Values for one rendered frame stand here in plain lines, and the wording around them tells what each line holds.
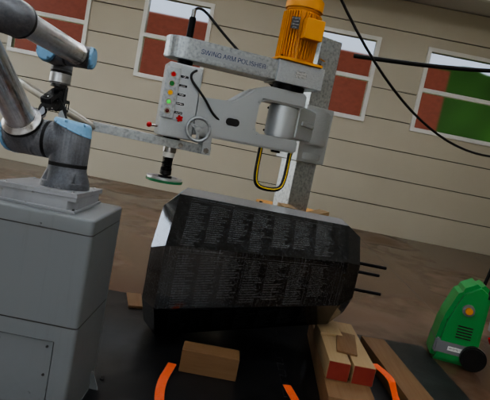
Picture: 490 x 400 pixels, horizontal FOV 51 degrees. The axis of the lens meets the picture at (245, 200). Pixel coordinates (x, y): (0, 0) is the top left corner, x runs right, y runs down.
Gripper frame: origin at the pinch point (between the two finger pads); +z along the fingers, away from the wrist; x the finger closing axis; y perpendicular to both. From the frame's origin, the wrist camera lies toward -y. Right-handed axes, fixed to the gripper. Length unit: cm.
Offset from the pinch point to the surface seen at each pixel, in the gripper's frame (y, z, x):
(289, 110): 103, -38, -95
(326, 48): 162, -93, -108
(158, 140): 77, -5, -25
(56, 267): -34, 50, -30
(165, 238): 51, 46, -46
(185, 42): 72, -61, -32
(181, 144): 82, -5, -37
